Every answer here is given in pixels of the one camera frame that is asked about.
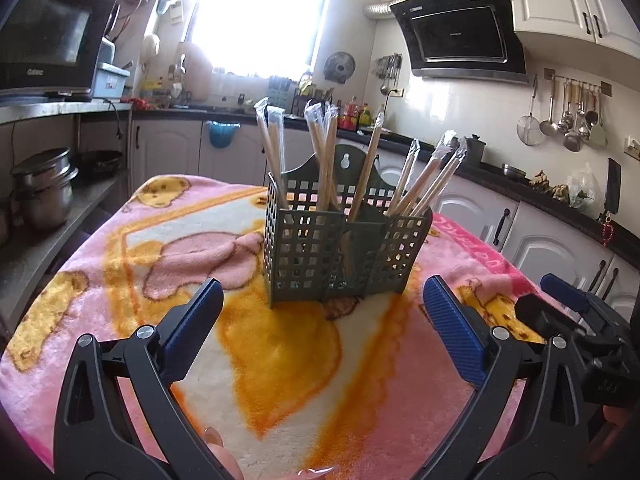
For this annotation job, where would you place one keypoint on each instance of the red sauce bottle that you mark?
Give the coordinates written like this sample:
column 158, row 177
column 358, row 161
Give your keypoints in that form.
column 351, row 120

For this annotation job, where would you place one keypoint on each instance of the white wall cabinets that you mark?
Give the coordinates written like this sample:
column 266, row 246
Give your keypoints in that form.
column 550, row 0

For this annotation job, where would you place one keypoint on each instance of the small steel pot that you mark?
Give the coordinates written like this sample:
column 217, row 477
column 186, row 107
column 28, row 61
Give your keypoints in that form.
column 42, row 165

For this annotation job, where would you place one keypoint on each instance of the clear plastic bag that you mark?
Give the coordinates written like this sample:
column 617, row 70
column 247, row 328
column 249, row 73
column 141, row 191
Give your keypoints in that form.
column 585, row 190

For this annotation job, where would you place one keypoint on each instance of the person's right hand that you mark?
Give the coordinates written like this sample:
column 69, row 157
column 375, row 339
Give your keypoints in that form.
column 622, row 415

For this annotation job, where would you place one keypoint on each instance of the pink printed blanket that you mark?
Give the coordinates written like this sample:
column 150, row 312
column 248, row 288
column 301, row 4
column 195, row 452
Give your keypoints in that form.
column 150, row 270

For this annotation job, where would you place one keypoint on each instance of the black range hood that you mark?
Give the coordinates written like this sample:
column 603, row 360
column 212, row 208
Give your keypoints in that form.
column 460, row 35

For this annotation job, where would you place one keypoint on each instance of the black induction cooktop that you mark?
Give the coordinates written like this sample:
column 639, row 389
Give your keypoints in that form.
column 395, row 136

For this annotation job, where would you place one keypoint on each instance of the bunch of hanging small utensils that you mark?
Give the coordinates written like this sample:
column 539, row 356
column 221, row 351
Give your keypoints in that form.
column 390, row 67

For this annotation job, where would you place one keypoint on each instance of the wall-mounted plastic holder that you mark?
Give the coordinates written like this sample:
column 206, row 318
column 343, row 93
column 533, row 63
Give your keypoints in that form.
column 172, row 7

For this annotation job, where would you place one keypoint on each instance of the red bead charm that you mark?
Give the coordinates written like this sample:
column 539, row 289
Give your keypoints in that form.
column 607, row 232

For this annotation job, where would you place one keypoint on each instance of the large steel pot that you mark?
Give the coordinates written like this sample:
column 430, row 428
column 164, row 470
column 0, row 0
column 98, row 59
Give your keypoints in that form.
column 45, row 205

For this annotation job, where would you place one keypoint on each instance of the white hanging scoop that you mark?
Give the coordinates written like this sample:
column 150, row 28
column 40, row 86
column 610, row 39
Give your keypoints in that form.
column 151, row 45

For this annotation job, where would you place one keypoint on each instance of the row of hanging steel ladles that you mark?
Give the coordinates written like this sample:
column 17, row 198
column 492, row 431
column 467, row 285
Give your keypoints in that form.
column 572, row 125

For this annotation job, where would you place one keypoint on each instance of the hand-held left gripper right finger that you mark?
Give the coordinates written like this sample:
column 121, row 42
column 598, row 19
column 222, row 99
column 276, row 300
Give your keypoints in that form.
column 457, row 330

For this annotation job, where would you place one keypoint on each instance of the kitchen window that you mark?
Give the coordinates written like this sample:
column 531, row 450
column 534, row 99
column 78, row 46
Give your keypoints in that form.
column 260, row 15

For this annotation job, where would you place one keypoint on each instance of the white base cabinets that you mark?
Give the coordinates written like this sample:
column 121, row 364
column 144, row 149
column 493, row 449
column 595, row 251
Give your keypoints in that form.
column 165, row 145

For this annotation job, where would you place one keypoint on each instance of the small grey wall fan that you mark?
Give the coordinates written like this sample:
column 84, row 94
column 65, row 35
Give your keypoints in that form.
column 340, row 67

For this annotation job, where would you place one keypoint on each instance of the set of chopsticks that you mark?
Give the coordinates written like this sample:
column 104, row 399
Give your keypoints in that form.
column 320, row 150

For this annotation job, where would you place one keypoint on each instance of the aluminium exhaust duct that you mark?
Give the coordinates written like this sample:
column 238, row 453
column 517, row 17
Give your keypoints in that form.
column 380, row 10

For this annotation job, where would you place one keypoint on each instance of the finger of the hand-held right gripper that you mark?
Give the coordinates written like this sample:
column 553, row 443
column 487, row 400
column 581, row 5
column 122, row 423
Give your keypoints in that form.
column 565, row 287
column 545, row 312

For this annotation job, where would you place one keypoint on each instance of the black countertop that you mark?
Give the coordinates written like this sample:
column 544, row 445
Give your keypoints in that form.
column 575, row 215

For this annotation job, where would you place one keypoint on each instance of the black rectangular device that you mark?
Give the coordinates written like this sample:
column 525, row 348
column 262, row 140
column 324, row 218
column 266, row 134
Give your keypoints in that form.
column 613, row 182

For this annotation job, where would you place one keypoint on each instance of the black microwave oven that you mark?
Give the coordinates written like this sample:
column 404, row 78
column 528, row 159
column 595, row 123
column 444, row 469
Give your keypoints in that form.
column 45, row 25

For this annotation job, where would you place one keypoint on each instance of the steel bowl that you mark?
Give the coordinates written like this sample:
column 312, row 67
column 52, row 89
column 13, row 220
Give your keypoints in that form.
column 515, row 172

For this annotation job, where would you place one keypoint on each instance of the black frying pan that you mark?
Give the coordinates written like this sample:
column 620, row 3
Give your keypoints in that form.
column 100, row 157

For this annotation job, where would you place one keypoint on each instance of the person's left hand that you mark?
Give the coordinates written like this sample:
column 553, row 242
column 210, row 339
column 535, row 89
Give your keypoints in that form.
column 225, row 455

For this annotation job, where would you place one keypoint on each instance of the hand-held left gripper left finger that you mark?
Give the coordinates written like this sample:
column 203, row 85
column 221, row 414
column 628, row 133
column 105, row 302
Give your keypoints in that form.
column 192, row 320

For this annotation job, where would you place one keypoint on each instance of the stainless steel shelf rack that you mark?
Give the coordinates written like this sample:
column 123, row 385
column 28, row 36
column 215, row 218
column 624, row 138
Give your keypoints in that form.
column 50, row 110

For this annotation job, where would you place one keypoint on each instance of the blue hanging bin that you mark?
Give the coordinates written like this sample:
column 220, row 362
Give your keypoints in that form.
column 221, row 135

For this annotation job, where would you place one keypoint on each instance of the grey-green plastic utensil holder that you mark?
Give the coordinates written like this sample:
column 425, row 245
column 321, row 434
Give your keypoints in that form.
column 310, row 250

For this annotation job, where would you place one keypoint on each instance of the pile of ginger roots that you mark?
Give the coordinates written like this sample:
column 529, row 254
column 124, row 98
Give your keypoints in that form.
column 550, row 190

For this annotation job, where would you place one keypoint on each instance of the white wall socket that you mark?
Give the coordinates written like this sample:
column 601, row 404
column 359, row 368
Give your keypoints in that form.
column 632, row 147
column 396, row 93

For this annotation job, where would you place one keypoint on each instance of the yellow oil bottle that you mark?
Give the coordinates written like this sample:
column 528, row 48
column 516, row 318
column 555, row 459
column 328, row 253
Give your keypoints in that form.
column 366, row 117

